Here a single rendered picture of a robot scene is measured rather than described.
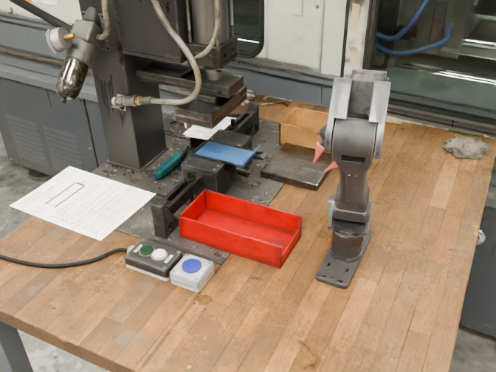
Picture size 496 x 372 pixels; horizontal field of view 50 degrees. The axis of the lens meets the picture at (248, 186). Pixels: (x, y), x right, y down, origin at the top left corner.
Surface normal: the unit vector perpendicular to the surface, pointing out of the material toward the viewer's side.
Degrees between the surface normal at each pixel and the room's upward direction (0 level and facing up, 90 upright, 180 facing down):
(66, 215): 1
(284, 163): 0
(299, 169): 0
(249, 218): 90
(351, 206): 119
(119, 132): 90
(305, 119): 90
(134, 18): 90
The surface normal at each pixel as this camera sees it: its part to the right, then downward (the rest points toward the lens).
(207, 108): -0.02, -0.83
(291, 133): -0.44, 0.51
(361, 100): -0.26, 0.29
